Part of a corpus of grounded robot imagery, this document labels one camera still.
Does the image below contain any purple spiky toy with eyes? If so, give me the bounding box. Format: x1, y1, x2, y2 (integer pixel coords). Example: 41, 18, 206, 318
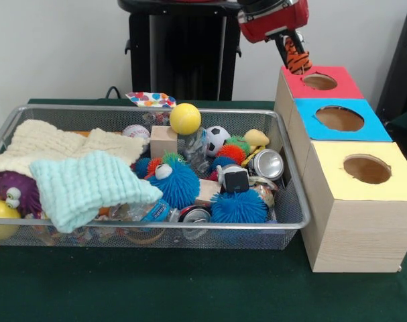
0, 170, 44, 217

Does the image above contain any small soccer ball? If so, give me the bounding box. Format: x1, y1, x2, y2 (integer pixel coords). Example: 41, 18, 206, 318
205, 125, 232, 158

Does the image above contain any cream knitted cloth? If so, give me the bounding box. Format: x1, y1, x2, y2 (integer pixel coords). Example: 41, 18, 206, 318
0, 119, 151, 182

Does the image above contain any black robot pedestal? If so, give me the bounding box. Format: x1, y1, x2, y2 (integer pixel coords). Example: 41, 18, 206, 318
117, 0, 259, 101

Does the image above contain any silver crushed can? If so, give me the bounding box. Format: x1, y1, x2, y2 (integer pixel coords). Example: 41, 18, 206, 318
248, 148, 285, 180

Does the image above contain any plain wooden block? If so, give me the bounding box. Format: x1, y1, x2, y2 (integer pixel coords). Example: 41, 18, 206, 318
150, 125, 179, 159

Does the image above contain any shallow wire mesh bin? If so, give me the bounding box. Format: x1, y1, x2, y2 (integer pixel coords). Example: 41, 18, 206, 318
0, 103, 311, 251

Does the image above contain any yellow smiley face ball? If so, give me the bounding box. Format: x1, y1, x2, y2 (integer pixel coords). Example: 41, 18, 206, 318
0, 199, 22, 241

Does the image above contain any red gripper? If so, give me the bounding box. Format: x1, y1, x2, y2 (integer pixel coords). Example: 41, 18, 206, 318
238, 0, 310, 70

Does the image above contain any colourful polka dot cloth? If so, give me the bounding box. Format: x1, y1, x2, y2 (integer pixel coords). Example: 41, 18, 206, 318
125, 91, 178, 109

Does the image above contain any plain yellow ball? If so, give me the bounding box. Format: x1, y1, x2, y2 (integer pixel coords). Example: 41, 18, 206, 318
169, 103, 202, 136

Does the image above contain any blue spiky ball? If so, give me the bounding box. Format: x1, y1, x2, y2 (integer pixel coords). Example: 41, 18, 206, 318
210, 191, 270, 224

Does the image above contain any wooden box with three holes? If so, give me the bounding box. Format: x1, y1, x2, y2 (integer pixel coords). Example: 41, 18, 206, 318
274, 65, 407, 273

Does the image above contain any dark green table cloth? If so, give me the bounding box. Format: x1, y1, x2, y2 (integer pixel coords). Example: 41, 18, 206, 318
0, 97, 407, 322

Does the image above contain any mint green knitted cloth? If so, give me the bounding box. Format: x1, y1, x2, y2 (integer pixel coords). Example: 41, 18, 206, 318
28, 150, 164, 234

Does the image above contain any blue spiky toy with eyes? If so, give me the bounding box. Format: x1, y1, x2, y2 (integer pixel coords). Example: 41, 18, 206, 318
146, 160, 202, 211

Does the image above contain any orange tiger striped plush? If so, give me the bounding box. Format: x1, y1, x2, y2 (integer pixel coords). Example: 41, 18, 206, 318
281, 36, 314, 76

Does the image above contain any black chair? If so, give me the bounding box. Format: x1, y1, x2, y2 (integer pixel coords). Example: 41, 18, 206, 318
375, 5, 407, 127

